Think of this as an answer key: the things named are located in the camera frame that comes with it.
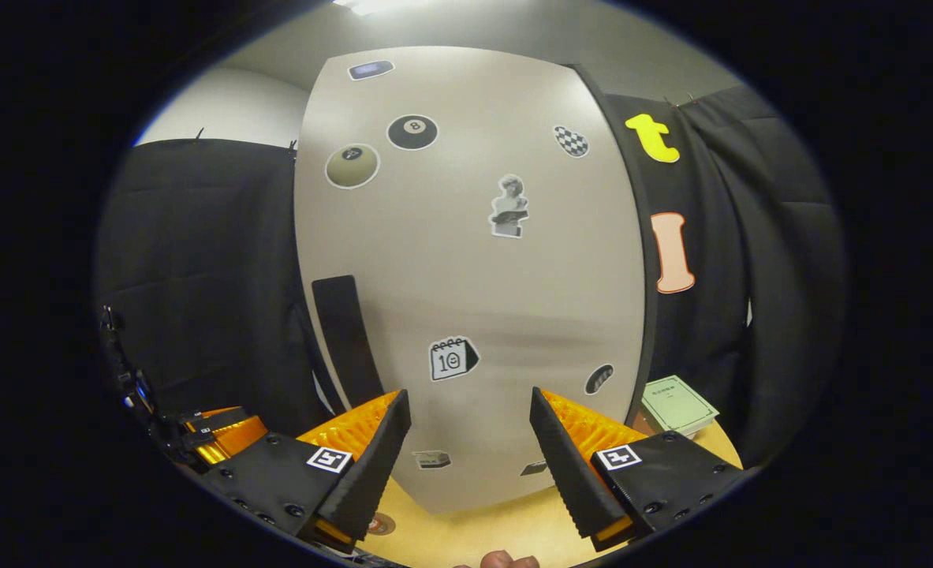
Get black backdrop cloth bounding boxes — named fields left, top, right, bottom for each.
left=94, top=85, right=849, bottom=470

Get beige cabinet door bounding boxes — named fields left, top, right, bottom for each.
left=293, top=46, right=647, bottom=516

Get black cabinet door handle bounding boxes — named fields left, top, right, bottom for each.
left=311, top=275, right=386, bottom=413

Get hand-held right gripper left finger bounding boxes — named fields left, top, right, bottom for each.
left=201, top=388, right=413, bottom=553

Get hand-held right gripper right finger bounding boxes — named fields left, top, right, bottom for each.
left=529, top=387, right=748, bottom=554

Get green booklet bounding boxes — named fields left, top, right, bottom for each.
left=641, top=375, right=721, bottom=439

